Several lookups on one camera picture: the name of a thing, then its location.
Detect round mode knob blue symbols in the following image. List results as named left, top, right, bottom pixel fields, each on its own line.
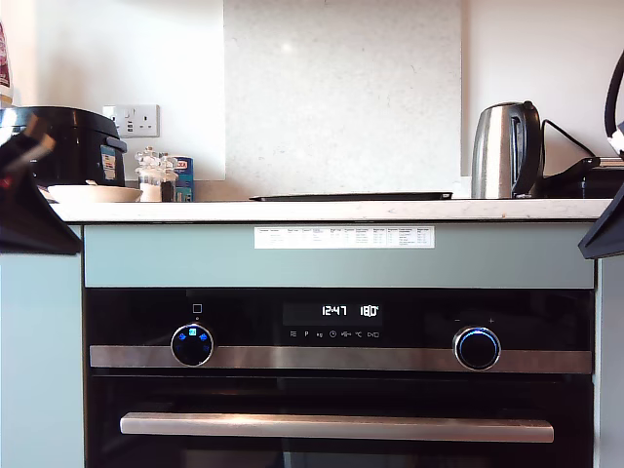
left=170, top=321, right=215, bottom=368

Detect black countertop grill appliance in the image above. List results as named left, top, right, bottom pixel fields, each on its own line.
left=535, top=155, right=624, bottom=200

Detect oven digital display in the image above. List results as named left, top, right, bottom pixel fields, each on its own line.
left=282, top=301, right=384, bottom=341

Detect black built-in oven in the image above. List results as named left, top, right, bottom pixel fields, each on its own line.
left=82, top=287, right=597, bottom=468

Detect white shallow bowl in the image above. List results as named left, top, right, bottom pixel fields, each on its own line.
left=46, top=183, right=144, bottom=204

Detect black rice cooker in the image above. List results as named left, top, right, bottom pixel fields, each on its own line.
left=0, top=105, right=129, bottom=188

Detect grey-green cabinet front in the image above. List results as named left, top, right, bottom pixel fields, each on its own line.
left=0, top=223, right=85, bottom=468
left=595, top=255, right=624, bottom=468

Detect stainless steel kettle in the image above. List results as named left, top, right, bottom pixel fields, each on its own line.
left=470, top=100, right=545, bottom=200

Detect clear pepper grinder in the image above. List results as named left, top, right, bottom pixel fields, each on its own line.
left=159, top=153, right=177, bottom=203

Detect grey-green filler panel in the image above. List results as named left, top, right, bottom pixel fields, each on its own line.
left=82, top=223, right=597, bottom=289

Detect white red printed package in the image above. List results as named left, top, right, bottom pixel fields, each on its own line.
left=0, top=19, right=16, bottom=106

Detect blue salt box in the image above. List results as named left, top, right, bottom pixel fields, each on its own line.
left=171, top=155, right=195, bottom=203

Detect black flat cooktop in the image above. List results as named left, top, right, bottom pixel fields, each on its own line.
left=248, top=191, right=454, bottom=202

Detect white printed label sticker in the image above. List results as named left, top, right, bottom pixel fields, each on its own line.
left=253, top=225, right=437, bottom=251

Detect speckled white splashback panel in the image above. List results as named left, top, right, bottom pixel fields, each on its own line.
left=223, top=0, right=463, bottom=201

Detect black kettle power cable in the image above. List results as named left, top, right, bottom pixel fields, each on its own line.
left=539, top=118, right=597, bottom=170

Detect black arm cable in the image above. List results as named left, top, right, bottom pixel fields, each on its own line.
left=604, top=48, right=624, bottom=142

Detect white double wall socket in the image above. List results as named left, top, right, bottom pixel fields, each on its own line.
left=101, top=103, right=161, bottom=138

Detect round knob blue ring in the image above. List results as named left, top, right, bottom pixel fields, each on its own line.
left=452, top=325, right=503, bottom=372

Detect steel oven door handle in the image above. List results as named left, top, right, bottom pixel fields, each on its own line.
left=119, top=411, right=556, bottom=444

